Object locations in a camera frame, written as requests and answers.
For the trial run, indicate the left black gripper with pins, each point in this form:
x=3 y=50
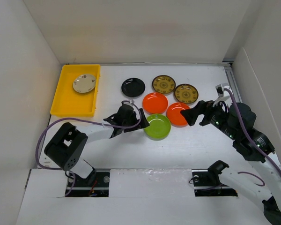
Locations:
x=143 y=123

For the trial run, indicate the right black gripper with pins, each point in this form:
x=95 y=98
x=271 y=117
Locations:
x=191 y=115

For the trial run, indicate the cream floral plate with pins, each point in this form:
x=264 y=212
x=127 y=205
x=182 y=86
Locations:
x=84 y=83

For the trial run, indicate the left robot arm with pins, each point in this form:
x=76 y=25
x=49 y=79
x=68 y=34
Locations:
x=67 y=145

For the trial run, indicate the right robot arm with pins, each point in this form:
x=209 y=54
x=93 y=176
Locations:
x=260 y=154

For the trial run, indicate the yellow plastic bin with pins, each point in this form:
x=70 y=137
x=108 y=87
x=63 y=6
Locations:
x=69 y=103

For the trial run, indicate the green plate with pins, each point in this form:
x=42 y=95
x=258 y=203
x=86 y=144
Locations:
x=159 y=127

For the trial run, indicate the orange plate left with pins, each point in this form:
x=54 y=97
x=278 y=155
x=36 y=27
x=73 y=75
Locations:
x=155 y=103

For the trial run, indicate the orange plate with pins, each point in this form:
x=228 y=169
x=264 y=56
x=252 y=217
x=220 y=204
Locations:
x=174 y=115
x=155 y=103

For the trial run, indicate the orange plate right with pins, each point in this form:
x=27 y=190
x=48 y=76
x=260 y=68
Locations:
x=174 y=115

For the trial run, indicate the yellow patterned plate right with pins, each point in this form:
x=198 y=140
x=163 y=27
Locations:
x=186 y=93

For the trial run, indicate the yellow patterned plate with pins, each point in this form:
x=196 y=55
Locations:
x=186 y=93
x=163 y=84

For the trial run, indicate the black plate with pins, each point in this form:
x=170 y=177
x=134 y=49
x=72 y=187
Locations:
x=133 y=87

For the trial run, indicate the yellow patterned plate left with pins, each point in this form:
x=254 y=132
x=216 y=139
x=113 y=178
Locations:
x=163 y=84

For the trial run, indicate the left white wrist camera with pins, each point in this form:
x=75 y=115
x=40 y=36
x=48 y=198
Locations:
x=128 y=102

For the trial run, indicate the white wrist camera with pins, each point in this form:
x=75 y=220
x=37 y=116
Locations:
x=223 y=95
x=128 y=102

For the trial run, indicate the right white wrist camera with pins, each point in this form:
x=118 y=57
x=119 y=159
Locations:
x=223 y=95

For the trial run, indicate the aluminium rail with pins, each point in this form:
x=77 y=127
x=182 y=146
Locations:
x=231 y=80

